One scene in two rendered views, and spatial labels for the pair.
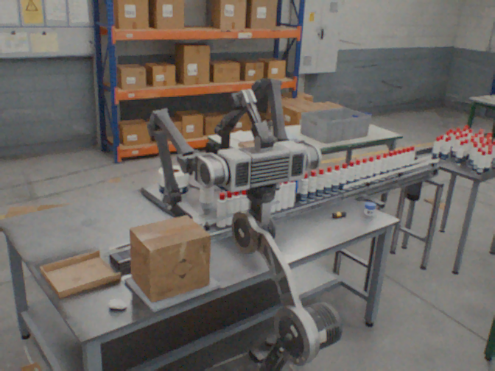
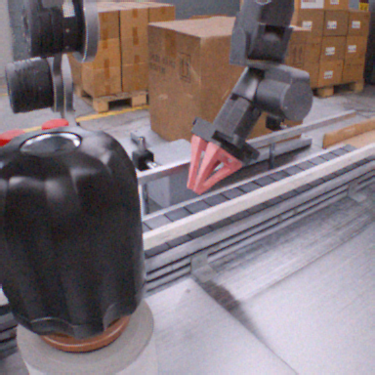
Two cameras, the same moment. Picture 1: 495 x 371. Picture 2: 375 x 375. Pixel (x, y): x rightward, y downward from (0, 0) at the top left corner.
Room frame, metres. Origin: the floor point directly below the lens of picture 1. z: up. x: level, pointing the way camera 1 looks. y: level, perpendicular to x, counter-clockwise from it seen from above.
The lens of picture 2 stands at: (3.08, 0.33, 1.25)
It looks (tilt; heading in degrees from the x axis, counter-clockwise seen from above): 29 degrees down; 184
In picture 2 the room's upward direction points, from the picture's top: straight up
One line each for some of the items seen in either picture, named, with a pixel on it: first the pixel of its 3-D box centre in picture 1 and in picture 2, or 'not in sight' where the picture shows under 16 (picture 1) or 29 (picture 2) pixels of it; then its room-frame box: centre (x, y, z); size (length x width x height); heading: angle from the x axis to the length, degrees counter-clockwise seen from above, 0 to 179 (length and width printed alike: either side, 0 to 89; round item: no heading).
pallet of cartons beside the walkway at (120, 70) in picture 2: not in sight; (113, 48); (-1.12, -0.73, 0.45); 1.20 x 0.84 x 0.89; 34
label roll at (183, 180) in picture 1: (174, 180); not in sight; (3.13, 0.49, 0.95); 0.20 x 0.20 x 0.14
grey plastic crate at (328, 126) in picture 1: (334, 124); not in sight; (4.99, -0.85, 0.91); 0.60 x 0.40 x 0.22; 126
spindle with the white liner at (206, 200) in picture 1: (207, 184); (92, 356); (2.91, 0.25, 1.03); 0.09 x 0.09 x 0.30
